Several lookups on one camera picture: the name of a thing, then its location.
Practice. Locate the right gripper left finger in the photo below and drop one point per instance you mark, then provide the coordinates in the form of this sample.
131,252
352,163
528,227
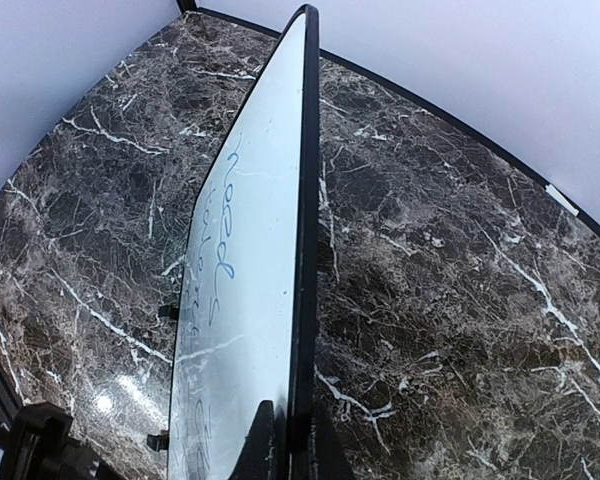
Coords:
261,457

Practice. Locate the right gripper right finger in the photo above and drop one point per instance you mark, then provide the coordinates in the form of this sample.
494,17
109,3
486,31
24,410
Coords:
327,460

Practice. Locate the white whiteboard black frame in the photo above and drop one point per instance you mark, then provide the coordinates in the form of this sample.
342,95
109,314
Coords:
245,340

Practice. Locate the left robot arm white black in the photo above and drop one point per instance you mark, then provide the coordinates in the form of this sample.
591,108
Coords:
39,446

